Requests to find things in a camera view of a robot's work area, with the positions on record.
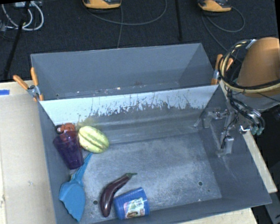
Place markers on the orange toy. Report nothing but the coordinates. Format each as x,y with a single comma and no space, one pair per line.
67,127

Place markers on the yellow-green striped toy squash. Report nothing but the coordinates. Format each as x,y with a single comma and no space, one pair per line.
94,140

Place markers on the pale wood flat board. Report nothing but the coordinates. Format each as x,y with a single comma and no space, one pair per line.
23,169

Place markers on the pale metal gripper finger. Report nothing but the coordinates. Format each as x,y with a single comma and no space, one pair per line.
214,115
228,145

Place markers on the blue plastic spatula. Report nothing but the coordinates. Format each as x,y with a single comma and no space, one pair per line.
73,198

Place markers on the purple translucent cup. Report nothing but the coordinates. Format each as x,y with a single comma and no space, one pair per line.
70,153

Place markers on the purple toy eggplant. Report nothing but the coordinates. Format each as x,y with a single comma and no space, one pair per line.
109,192

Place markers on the grey metal bin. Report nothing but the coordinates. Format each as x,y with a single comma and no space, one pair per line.
161,162

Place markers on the blue labelled can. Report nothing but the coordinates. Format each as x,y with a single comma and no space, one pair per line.
131,204

